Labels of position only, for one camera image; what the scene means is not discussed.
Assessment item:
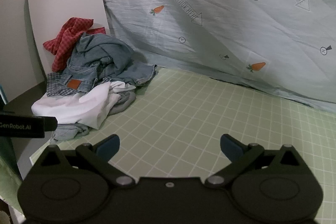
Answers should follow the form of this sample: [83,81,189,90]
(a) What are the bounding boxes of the blue plaid shirt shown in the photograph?
[46,72,80,97]

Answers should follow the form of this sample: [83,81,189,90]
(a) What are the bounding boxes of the white t-shirt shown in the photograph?
[31,81,137,130]

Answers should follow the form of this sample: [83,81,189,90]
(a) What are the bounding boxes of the green grid mat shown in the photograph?
[29,67,336,224]

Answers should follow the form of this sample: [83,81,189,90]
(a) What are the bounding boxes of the blue denim jeans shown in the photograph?
[62,32,157,93]

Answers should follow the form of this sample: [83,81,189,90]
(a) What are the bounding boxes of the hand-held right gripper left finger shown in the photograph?
[34,134,137,189]

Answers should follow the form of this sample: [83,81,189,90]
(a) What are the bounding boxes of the light denim garment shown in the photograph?
[50,123,90,144]

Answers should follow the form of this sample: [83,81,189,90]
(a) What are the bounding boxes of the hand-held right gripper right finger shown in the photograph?
[205,134,308,189]

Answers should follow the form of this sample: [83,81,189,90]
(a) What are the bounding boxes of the red checked cloth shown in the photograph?
[43,17,107,73]

